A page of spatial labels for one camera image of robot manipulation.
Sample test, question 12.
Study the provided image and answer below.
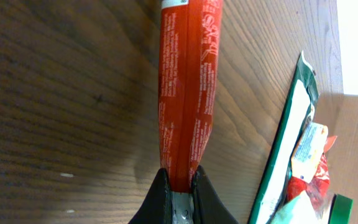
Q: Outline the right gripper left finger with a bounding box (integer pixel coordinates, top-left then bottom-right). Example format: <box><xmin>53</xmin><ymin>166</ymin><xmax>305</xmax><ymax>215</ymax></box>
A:
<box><xmin>129</xmin><ymin>168</ymin><xmax>172</xmax><ymax>224</ymax></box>

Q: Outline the red snack stick packet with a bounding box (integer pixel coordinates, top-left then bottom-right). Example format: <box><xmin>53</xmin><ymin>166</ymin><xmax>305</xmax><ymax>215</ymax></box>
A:
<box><xmin>158</xmin><ymin>0</ymin><xmax>223</xmax><ymax>193</ymax></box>

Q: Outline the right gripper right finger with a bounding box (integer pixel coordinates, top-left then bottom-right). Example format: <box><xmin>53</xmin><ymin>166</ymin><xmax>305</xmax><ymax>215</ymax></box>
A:
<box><xmin>191</xmin><ymin>166</ymin><xmax>238</xmax><ymax>224</ymax></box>

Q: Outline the small orange juice box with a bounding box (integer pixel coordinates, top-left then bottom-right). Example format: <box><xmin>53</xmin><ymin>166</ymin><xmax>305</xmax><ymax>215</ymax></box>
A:
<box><xmin>291</xmin><ymin>122</ymin><xmax>328</xmax><ymax>183</ymax></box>

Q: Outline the green lid white jar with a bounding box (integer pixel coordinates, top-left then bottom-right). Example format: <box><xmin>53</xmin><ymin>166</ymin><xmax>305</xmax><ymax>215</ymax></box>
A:
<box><xmin>328</xmin><ymin>194</ymin><xmax>353</xmax><ymax>224</ymax></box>

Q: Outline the orange red snack pouch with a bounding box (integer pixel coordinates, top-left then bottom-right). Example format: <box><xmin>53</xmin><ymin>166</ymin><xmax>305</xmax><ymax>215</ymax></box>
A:
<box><xmin>286</xmin><ymin>136</ymin><xmax>337</xmax><ymax>212</ymax></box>

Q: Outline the pale green wipes packet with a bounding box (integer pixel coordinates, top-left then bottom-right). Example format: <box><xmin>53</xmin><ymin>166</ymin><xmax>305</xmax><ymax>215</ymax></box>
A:
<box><xmin>270</xmin><ymin>190</ymin><xmax>319</xmax><ymax>224</ymax></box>

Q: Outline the green snack packet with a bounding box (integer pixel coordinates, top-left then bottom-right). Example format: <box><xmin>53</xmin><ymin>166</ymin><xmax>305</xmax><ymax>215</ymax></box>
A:
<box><xmin>248</xmin><ymin>52</ymin><xmax>319</xmax><ymax>224</ymax></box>

